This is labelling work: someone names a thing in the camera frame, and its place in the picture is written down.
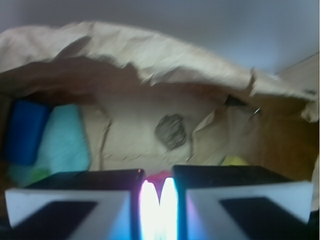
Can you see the brown rock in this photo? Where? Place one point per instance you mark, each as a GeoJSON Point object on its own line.
{"type": "Point", "coordinates": [171, 132]}

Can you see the blue block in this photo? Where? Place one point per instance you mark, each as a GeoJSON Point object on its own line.
{"type": "Point", "coordinates": [25, 129]}

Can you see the brown paper bag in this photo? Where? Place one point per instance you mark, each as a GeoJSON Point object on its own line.
{"type": "Point", "coordinates": [127, 78]}

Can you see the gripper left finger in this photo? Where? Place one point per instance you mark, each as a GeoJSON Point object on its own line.
{"type": "Point", "coordinates": [77, 205]}

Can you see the light blue cloth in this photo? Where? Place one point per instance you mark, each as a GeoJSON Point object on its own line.
{"type": "Point", "coordinates": [63, 148]}

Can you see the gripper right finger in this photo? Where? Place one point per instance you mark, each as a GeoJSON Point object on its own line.
{"type": "Point", "coordinates": [241, 203]}

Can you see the yellow sponge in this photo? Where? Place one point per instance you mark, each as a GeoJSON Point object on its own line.
{"type": "Point", "coordinates": [231, 160]}

